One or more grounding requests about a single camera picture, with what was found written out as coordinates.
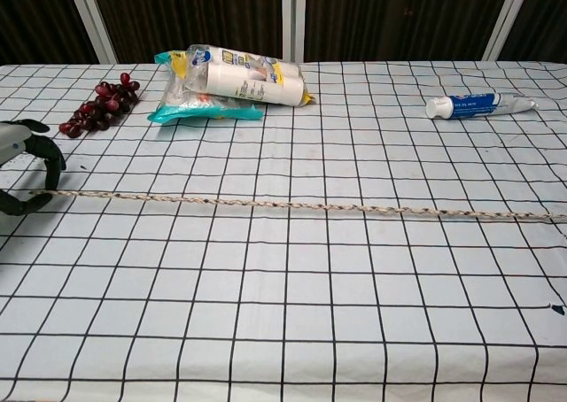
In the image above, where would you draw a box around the white black grid tablecloth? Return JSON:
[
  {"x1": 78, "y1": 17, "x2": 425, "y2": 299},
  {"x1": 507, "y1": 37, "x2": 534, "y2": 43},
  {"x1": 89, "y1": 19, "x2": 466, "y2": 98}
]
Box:
[{"x1": 0, "y1": 59, "x2": 567, "y2": 402}]

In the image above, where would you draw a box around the white blue toothpaste tube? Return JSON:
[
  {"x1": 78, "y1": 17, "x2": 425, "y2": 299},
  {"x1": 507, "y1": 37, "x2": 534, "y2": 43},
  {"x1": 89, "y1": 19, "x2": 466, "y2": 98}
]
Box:
[{"x1": 425, "y1": 91, "x2": 540, "y2": 120}]

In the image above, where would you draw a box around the teal plastic snack bag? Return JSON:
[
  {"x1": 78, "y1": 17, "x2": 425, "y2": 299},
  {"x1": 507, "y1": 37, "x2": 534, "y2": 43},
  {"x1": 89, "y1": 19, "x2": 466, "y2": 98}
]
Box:
[{"x1": 146, "y1": 50, "x2": 266, "y2": 127}]

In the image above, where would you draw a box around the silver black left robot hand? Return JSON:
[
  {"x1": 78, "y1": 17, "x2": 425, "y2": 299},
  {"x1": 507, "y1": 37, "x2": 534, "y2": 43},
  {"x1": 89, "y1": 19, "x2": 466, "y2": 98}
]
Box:
[{"x1": 0, "y1": 119, "x2": 67, "y2": 217}]

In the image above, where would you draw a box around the beige braided rope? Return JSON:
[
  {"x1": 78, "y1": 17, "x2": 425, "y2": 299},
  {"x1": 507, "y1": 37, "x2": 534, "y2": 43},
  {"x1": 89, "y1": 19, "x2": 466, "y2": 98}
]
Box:
[{"x1": 28, "y1": 189, "x2": 567, "y2": 224}]

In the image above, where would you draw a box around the clear pack of paper cups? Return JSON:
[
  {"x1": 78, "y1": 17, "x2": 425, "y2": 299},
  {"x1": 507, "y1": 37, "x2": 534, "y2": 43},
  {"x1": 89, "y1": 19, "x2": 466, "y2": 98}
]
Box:
[{"x1": 183, "y1": 43, "x2": 316, "y2": 108}]

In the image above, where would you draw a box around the dark red grape bunch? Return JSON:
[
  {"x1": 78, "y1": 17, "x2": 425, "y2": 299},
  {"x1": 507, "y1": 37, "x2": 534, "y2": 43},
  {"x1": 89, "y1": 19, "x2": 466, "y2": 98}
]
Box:
[{"x1": 58, "y1": 72, "x2": 141, "y2": 138}]

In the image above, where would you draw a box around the white metal frame post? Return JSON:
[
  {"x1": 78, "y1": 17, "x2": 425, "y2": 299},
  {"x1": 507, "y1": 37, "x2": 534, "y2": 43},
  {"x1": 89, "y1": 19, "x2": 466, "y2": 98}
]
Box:
[
  {"x1": 282, "y1": 0, "x2": 307, "y2": 64},
  {"x1": 482, "y1": 0, "x2": 535, "y2": 62},
  {"x1": 66, "y1": 0, "x2": 119, "y2": 65}
]

